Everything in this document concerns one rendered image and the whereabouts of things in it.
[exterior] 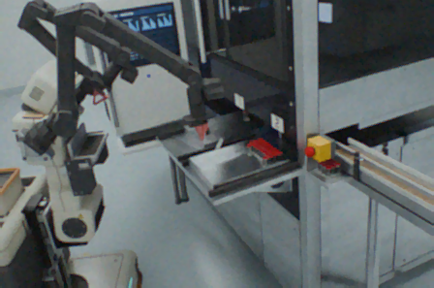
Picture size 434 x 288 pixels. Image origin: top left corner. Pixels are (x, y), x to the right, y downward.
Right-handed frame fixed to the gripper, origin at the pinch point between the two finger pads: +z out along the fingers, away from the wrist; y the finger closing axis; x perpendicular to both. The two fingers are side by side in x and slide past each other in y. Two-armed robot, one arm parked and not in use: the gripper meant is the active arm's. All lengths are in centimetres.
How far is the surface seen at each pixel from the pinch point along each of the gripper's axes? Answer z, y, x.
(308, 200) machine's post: 36, 38, -11
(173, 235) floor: 108, 2, 95
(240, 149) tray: 21.0, 24.3, 20.6
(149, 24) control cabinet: -30, 11, 89
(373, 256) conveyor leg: 56, 53, -31
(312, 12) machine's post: -39, 42, -11
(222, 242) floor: 109, 27, 71
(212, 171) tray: 20.8, 6.0, 10.3
